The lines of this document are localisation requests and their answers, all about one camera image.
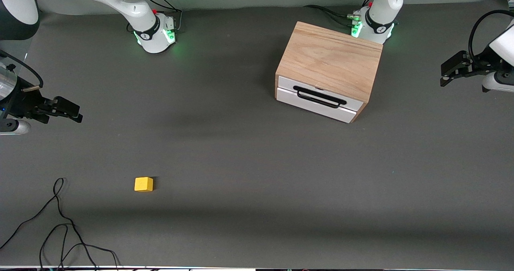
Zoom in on yellow cube block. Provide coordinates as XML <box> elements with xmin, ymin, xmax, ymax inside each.
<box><xmin>134</xmin><ymin>177</ymin><xmax>154</xmax><ymax>192</ymax></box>

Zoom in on black drawer handle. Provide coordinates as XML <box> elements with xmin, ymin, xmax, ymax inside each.
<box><xmin>293</xmin><ymin>85</ymin><xmax>347</xmax><ymax>109</ymax></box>

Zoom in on white drawer with handle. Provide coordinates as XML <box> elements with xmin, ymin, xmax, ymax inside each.
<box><xmin>278</xmin><ymin>76</ymin><xmax>364</xmax><ymax>112</ymax></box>

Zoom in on wooden drawer cabinet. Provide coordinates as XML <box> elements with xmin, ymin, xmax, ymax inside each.
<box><xmin>275</xmin><ymin>21</ymin><xmax>383</xmax><ymax>124</ymax></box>

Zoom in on thin black loose cable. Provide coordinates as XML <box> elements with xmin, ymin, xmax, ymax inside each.
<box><xmin>0</xmin><ymin>177</ymin><xmax>121</xmax><ymax>271</ymax></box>

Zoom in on black left arm base cables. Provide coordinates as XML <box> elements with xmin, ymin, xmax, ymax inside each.
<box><xmin>303</xmin><ymin>0</ymin><xmax>376</xmax><ymax>29</ymax></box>

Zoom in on black arm base cables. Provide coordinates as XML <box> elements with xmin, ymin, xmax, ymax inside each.
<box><xmin>303</xmin><ymin>0</ymin><xmax>376</xmax><ymax>29</ymax></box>
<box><xmin>126</xmin><ymin>0</ymin><xmax>184</xmax><ymax>35</ymax></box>

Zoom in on black right arm base cables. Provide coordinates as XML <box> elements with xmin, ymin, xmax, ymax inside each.
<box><xmin>126</xmin><ymin>0</ymin><xmax>184</xmax><ymax>35</ymax></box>

